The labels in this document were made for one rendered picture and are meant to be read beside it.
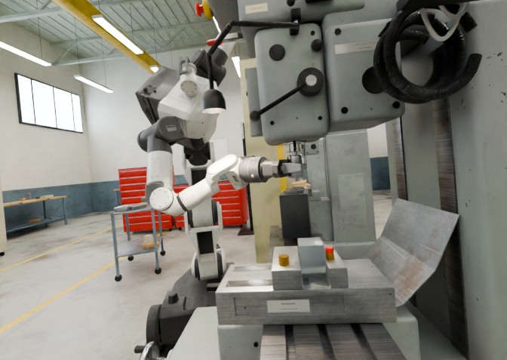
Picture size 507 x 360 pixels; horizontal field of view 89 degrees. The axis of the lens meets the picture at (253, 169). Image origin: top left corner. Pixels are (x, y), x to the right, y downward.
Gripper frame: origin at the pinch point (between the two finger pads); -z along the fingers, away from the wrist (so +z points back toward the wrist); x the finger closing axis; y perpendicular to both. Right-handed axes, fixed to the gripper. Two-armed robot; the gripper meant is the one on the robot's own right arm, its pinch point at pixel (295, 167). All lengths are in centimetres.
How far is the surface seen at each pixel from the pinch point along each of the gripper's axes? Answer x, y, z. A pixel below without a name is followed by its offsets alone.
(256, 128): -6.4, -12.8, 9.1
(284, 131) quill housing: -10.3, -10.2, -1.4
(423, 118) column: 12.1, -11.2, -35.0
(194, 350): -23, 51, 27
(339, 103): -5.9, -16.2, -15.6
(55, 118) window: 364, -212, 992
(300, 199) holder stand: 26.8, 14.2, 8.8
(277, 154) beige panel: 154, -11, 76
